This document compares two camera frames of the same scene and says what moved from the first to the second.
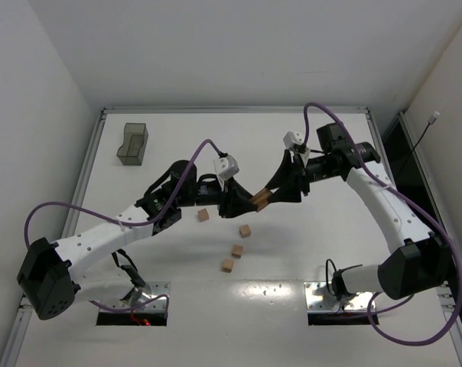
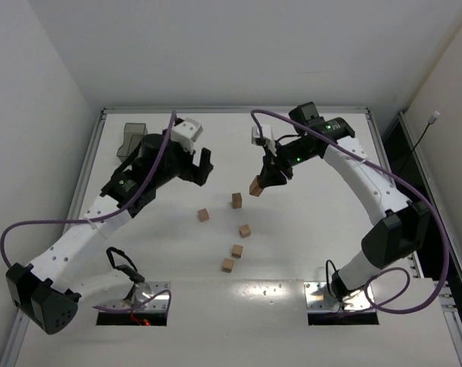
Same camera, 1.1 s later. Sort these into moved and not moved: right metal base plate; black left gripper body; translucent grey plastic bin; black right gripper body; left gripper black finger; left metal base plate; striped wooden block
Moved: black left gripper body; black right gripper body; striped wooden block; left gripper black finger
Not moved: translucent grey plastic bin; right metal base plate; left metal base plate
